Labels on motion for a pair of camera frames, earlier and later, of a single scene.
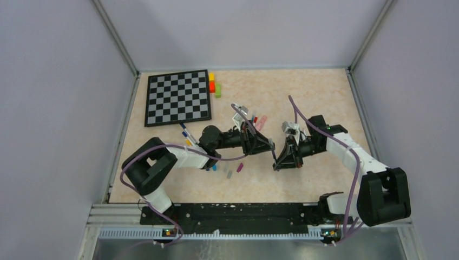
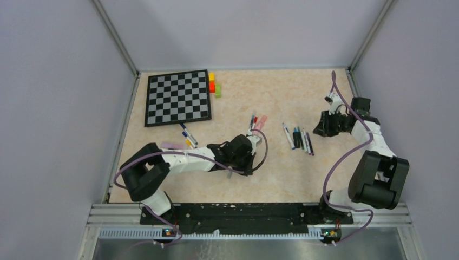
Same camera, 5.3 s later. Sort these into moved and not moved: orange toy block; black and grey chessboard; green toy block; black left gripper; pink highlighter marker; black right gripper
Moved: black right gripper; black left gripper
Not moved: pink highlighter marker; green toy block; orange toy block; black and grey chessboard
